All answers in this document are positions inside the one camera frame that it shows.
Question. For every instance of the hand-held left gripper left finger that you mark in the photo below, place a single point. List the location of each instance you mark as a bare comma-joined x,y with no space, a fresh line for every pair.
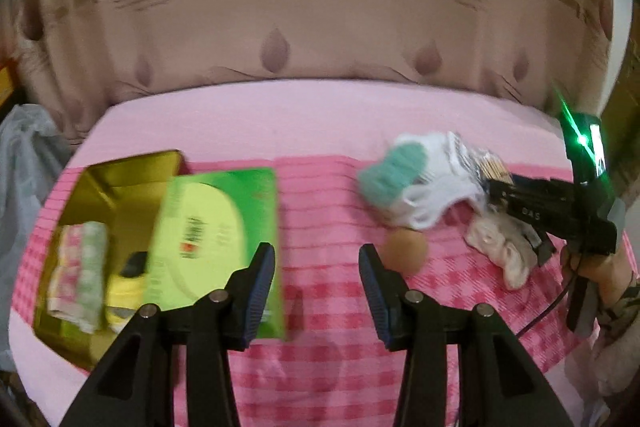
260,287

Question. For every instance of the yellow sock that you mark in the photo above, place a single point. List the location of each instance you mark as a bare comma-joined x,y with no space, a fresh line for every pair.
125,297

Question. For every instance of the gold metal tin box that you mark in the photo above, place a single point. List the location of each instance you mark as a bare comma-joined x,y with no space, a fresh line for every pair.
125,187

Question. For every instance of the checkered towel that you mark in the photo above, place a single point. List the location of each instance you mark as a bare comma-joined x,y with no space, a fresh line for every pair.
80,272

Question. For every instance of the green tissue pack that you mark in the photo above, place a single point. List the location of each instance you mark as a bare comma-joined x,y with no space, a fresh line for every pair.
210,227

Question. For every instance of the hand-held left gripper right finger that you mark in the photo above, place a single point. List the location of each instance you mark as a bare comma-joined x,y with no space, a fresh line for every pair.
372,287

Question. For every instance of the person's right hand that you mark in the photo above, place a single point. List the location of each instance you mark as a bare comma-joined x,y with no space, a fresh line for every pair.
612,277

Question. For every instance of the cream cloth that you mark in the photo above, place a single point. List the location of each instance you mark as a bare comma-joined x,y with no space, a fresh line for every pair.
500,247

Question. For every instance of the beige leaf print curtain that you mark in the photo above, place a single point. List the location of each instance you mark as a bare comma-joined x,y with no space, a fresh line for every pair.
320,7

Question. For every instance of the grey plastic cover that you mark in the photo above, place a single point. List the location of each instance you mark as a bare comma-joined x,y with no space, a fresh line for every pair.
25,187

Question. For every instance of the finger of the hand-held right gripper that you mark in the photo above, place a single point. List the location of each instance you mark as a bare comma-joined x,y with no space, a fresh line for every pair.
520,202
544,249

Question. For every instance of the white printed sock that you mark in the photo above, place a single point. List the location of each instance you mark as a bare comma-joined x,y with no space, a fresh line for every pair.
487,164

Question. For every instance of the brown egg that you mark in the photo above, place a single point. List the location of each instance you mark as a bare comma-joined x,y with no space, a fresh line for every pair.
407,254

